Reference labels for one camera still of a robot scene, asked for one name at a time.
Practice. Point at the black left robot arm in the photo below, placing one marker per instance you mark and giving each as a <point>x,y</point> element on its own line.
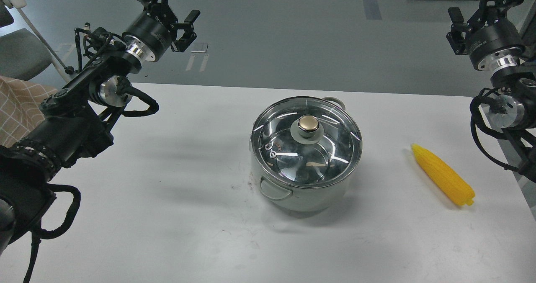
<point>78,120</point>

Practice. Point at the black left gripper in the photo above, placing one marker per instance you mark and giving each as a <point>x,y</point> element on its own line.
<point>157,29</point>

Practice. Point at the glass pot lid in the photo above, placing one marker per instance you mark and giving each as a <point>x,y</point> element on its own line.
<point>306,142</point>

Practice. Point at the grey office chair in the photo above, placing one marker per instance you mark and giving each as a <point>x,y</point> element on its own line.
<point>25,53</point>

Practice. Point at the stainless steel pot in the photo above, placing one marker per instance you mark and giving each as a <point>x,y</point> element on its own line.
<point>297,199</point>

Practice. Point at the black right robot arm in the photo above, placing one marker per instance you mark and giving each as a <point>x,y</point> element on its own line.
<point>507,111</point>

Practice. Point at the beige checkered cloth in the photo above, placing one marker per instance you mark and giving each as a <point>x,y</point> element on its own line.
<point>19,108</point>

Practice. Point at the yellow toy corn cob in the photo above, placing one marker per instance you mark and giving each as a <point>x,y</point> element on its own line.
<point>448,181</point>

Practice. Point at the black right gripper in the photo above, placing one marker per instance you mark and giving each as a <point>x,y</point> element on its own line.
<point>490,40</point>

